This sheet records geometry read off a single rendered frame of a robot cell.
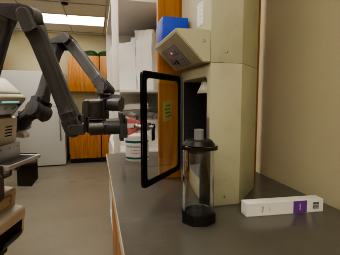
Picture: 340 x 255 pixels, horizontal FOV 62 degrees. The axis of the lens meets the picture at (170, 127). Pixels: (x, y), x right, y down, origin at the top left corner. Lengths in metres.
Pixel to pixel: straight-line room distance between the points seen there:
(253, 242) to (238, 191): 0.26
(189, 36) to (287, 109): 0.59
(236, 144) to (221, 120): 0.10
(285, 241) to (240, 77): 0.50
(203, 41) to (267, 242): 0.60
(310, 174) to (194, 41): 0.67
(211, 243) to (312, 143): 0.61
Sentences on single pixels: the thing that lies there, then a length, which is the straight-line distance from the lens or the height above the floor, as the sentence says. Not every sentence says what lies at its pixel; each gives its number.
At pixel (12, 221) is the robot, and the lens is 1.46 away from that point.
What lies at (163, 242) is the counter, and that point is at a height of 0.94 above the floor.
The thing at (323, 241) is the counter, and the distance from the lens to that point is 0.86.
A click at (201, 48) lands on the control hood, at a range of 0.92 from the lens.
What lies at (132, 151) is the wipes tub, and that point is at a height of 1.00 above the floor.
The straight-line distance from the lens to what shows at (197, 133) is 0.80.
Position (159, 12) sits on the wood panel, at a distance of 1.30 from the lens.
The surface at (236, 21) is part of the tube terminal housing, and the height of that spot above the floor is 1.54.
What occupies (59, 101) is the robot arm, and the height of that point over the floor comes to 1.29.
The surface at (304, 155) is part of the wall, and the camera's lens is 1.23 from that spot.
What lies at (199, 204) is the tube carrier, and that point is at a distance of 0.82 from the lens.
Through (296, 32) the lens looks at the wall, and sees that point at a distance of 1.30.
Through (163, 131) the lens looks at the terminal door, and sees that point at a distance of 1.07.
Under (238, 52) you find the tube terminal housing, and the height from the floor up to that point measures 1.44.
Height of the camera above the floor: 1.30
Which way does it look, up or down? 6 degrees down
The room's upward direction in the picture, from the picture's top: straight up
